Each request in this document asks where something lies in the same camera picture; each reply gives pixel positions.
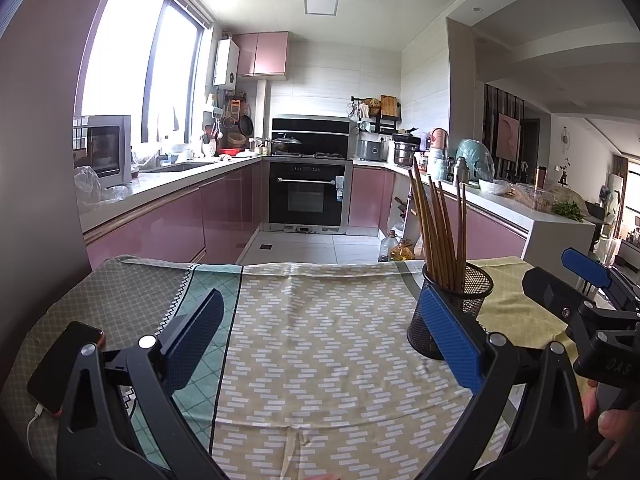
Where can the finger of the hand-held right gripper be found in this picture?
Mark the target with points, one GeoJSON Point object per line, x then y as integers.
{"type": "Point", "coordinates": [547, 287]}
{"type": "Point", "coordinates": [585, 265]}

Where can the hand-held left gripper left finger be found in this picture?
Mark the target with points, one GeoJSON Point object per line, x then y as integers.
{"type": "Point", "coordinates": [192, 340]}

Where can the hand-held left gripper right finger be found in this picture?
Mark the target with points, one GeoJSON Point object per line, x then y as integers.
{"type": "Point", "coordinates": [450, 340]}

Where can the black mesh holder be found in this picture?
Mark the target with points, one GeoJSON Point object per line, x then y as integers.
{"type": "Point", "coordinates": [475, 285]}

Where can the bundle of wooden chopsticks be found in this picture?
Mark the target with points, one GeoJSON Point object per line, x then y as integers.
{"type": "Point", "coordinates": [440, 240]}

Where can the person's right hand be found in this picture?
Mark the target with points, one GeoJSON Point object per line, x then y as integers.
{"type": "Point", "coordinates": [620, 425]}

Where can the yellow cloth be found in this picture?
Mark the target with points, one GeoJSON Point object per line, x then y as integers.
{"type": "Point", "coordinates": [510, 300]}

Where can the green vegetables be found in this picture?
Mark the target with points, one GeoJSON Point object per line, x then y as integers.
{"type": "Point", "coordinates": [567, 211]}

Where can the clear food container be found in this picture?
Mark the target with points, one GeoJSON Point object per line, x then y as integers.
{"type": "Point", "coordinates": [535, 197]}

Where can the copper tumbler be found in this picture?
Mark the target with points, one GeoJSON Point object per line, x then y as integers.
{"type": "Point", "coordinates": [538, 177]}

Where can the yellow cooking oil bottle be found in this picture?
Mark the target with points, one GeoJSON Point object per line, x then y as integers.
{"type": "Point", "coordinates": [401, 251]}

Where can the dark liquid bottle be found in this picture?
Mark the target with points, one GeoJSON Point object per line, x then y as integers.
{"type": "Point", "coordinates": [387, 247]}

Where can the patterned tablecloth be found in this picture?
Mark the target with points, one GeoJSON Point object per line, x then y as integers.
{"type": "Point", "coordinates": [325, 335]}

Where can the pink base cabinets under window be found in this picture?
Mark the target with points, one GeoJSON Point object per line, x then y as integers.
{"type": "Point", "coordinates": [220, 210]}

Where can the black smartphone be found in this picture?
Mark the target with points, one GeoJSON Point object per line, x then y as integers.
{"type": "Point", "coordinates": [60, 365]}

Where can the steel thermos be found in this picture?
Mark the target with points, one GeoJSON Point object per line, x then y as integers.
{"type": "Point", "coordinates": [460, 172]}

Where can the pale green jug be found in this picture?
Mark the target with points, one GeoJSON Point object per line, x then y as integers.
{"type": "Point", "coordinates": [439, 165]}

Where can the kitchen sink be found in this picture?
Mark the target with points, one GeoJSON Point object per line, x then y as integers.
{"type": "Point", "coordinates": [177, 166]}

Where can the clear plastic bag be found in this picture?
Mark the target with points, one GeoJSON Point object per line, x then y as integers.
{"type": "Point", "coordinates": [97, 187]}

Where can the dark slatted partition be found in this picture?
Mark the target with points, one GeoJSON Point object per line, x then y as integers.
{"type": "Point", "coordinates": [490, 110]}

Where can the built-in black oven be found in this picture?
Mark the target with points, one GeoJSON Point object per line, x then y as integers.
{"type": "Point", "coordinates": [307, 197]}

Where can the pink kettle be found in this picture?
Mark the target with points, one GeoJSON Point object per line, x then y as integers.
{"type": "Point", "coordinates": [439, 139]}

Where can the steel stock pot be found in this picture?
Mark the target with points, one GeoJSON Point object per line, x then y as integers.
{"type": "Point", "coordinates": [406, 154]}

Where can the red basin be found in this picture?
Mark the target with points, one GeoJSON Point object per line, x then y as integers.
{"type": "Point", "coordinates": [230, 151]}

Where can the silver rice cooker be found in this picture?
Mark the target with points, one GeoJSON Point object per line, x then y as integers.
{"type": "Point", "coordinates": [372, 151]}

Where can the wooden bowl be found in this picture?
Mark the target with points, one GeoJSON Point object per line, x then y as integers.
{"type": "Point", "coordinates": [236, 140]}

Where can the white microwave oven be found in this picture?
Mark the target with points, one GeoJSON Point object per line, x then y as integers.
{"type": "Point", "coordinates": [102, 147]}

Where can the wok with lid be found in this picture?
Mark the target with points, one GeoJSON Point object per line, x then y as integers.
{"type": "Point", "coordinates": [286, 144]}

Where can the hanging frying pan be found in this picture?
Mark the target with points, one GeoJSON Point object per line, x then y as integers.
{"type": "Point", "coordinates": [246, 125]}

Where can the gas stove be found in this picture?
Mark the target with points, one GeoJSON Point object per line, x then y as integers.
{"type": "Point", "coordinates": [325, 155]}

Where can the black storage rack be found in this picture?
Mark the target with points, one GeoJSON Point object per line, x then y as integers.
{"type": "Point", "coordinates": [387, 122]}

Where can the black range hood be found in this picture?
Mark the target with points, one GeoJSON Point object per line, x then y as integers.
{"type": "Point", "coordinates": [310, 132]}

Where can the wooden cutting board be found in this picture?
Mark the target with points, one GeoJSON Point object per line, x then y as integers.
{"type": "Point", "coordinates": [389, 105]}

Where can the grey refrigerator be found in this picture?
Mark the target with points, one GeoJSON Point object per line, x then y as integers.
{"type": "Point", "coordinates": [35, 135]}

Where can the white water heater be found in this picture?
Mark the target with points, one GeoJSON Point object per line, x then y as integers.
{"type": "Point", "coordinates": [226, 62]}

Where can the kitchen window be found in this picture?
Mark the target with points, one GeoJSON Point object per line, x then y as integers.
{"type": "Point", "coordinates": [125, 60]}

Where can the framed wall picture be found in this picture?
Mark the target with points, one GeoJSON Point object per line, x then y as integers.
{"type": "Point", "coordinates": [508, 136]}

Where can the pink wall cabinet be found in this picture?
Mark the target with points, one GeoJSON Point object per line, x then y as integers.
{"type": "Point", "coordinates": [262, 55]}

